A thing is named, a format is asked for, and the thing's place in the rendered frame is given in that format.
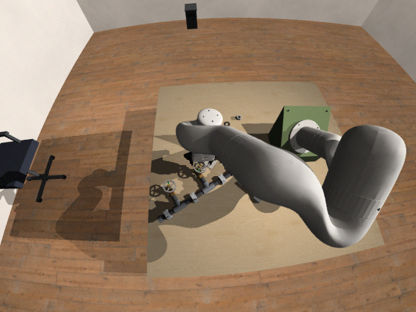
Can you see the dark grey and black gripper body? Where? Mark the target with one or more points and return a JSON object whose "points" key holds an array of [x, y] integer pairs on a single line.
{"points": [[196, 157]]}

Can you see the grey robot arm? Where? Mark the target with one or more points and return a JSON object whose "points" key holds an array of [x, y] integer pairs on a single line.
{"points": [[363, 166]]}

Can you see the white square tag on silver chain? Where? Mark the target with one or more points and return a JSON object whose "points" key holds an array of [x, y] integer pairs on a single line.
{"points": [[210, 165]]}

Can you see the grey t-shaped pipe manifold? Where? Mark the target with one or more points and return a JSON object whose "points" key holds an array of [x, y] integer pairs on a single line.
{"points": [[206, 188]]}

